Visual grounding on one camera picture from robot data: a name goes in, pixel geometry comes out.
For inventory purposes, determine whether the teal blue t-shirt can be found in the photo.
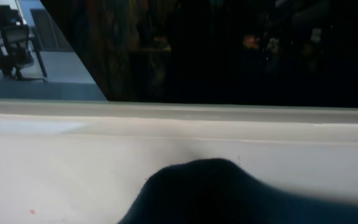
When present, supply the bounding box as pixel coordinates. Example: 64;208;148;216
120;159;358;223

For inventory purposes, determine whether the dark window pane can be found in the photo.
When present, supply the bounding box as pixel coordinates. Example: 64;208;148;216
43;0;358;108

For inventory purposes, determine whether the black office chair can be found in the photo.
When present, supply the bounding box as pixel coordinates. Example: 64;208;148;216
0;25;47;82

